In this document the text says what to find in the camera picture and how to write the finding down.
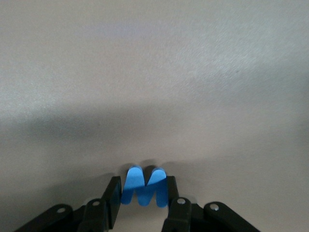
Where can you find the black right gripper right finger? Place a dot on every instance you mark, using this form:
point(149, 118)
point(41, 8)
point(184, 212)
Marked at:
point(178, 217)

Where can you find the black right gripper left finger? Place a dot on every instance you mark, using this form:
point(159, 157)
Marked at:
point(96, 217)

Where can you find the blue foam uppercase W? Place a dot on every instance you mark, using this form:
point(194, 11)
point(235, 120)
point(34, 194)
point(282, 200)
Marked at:
point(144, 195)

